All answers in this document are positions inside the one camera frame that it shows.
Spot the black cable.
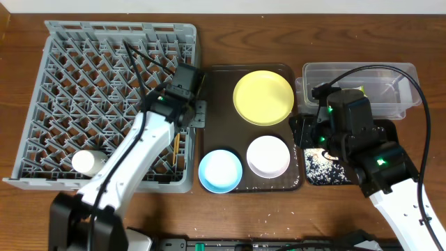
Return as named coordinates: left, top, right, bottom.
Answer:
left=121, top=40, right=175, bottom=105
left=315, top=64, right=445, bottom=251

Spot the left black cable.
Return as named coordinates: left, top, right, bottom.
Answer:
left=121, top=40, right=175, bottom=105

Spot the spilled rice pile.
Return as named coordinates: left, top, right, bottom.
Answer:
left=303, top=149, right=352, bottom=185

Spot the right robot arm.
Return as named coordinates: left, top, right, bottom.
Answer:
left=289, top=89, right=445, bottom=250

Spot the yellow round plate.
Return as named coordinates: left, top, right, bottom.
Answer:
left=233, top=70, right=294, bottom=126

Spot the light blue bowl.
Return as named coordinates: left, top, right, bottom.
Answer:
left=199, top=149, right=243, bottom=194

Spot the white round bowl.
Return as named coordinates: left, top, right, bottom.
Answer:
left=246, top=135, right=291, bottom=178

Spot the right black cable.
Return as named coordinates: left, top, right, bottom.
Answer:
left=315, top=64, right=445, bottom=251

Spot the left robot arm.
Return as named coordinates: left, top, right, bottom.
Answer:
left=48, top=92, right=207, bottom=250

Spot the black plastic tray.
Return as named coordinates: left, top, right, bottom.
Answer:
left=300, top=119, right=407, bottom=186

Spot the white cup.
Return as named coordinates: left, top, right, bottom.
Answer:
left=71, top=150, right=108, bottom=177

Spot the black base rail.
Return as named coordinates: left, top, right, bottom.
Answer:
left=151, top=238, right=403, bottom=251

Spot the clear plastic bin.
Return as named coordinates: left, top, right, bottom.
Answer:
left=295, top=62, right=422, bottom=120

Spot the wooden chopstick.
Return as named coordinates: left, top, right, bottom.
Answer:
left=175, top=133, right=180, bottom=154
left=172, top=138, right=177, bottom=164

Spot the grey plastic dish rack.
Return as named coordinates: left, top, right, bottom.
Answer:
left=5, top=21, right=200, bottom=191

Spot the dark brown serving tray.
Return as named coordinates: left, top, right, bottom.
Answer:
left=201, top=63, right=304, bottom=193

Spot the green orange snack wrapper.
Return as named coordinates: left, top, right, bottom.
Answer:
left=354, top=86, right=367, bottom=97

